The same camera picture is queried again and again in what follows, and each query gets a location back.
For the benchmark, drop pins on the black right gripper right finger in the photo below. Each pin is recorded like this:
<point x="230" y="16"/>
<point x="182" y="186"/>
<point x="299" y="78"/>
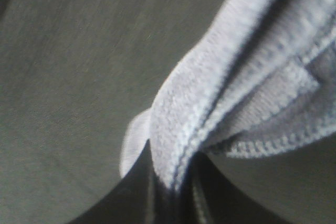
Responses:
<point x="211" y="198"/>

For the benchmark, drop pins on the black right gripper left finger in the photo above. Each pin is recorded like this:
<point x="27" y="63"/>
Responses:
<point x="138" y="198"/>

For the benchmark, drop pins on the lavender towel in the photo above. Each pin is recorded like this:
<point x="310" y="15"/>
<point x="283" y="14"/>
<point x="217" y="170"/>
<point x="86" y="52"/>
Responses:
<point x="259" y="83"/>

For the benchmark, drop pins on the black table mat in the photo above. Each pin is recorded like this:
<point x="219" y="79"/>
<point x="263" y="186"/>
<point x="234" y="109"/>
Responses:
<point x="75" y="73"/>

